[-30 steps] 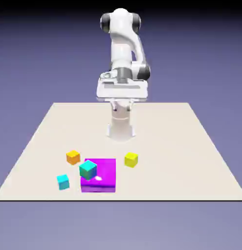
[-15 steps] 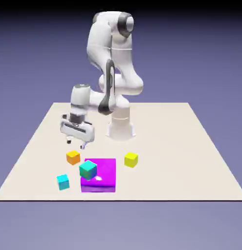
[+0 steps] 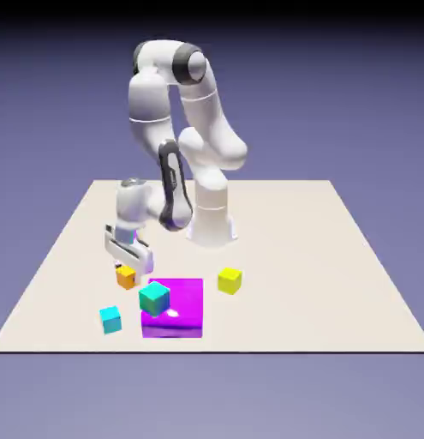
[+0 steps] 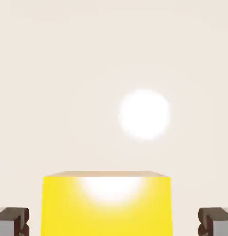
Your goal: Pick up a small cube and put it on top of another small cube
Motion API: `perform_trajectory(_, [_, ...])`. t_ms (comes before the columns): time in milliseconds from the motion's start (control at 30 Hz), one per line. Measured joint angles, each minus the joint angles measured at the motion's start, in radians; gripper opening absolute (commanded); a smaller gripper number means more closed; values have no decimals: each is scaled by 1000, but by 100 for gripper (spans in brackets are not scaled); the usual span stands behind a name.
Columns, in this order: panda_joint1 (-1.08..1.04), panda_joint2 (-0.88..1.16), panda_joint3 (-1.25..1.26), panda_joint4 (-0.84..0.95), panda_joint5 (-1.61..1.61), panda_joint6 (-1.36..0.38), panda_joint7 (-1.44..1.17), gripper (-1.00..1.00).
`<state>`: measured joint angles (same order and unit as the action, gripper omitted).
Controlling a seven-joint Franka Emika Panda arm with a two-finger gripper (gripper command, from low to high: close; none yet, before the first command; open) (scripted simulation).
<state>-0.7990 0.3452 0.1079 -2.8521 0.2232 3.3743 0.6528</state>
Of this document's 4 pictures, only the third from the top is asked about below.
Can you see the small cyan cube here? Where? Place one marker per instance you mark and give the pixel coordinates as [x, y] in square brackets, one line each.
[111, 319]

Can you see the small yellow cube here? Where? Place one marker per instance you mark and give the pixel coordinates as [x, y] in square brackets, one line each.
[229, 280]

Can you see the small teal cube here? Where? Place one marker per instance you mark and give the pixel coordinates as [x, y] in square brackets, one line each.
[154, 297]

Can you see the large magenta box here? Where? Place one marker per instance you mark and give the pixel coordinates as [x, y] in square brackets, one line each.
[184, 308]

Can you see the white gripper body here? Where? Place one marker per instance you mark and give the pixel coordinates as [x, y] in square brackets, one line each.
[129, 254]

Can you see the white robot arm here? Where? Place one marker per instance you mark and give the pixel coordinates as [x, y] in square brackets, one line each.
[201, 113]

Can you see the small orange cube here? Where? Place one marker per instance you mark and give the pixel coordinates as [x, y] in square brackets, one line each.
[126, 277]

